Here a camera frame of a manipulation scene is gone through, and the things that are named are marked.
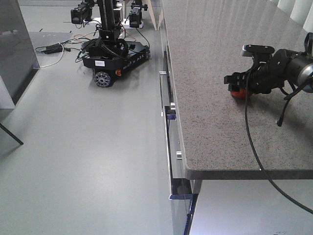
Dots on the red yellow apple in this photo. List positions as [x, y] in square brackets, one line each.
[241, 93]

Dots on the black power adapter brick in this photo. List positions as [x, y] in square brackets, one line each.
[53, 49]

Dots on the wooden easel legs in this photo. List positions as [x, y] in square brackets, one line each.
[150, 9]

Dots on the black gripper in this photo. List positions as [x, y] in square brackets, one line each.
[266, 73]

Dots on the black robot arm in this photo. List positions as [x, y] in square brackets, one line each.
[299, 70]

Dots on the black wheeled mobile robot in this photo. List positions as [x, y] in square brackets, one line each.
[109, 55]

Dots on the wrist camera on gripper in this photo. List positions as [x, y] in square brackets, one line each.
[250, 50]

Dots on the grey speckled kitchen counter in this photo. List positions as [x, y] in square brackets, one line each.
[204, 44]

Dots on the white shell chair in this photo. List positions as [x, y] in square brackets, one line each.
[11, 134]

